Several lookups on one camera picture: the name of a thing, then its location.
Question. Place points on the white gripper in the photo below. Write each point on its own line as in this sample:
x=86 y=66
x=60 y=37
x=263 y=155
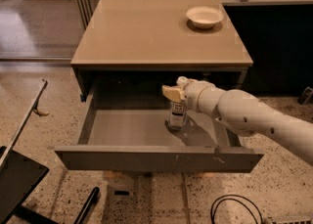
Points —
x=192 y=91

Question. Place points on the beige top drawer cabinet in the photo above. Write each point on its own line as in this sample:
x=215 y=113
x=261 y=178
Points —
x=155 y=34

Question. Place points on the white paper bowl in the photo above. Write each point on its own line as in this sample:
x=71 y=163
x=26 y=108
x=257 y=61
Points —
x=204 y=17

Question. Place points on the grey power strip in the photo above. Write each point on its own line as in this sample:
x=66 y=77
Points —
x=289 y=219

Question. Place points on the open grey top drawer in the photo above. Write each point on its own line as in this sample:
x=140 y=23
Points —
x=130 y=133

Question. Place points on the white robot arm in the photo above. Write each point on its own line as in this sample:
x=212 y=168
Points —
x=244 y=114

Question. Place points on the clear plastic water bottle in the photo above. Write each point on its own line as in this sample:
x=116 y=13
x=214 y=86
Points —
x=178 y=111

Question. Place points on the dark tilted panel stand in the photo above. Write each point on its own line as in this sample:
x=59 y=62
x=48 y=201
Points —
x=19 y=175

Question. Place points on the black rod on floor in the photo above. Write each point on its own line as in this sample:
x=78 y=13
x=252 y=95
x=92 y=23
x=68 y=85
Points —
x=91 y=200

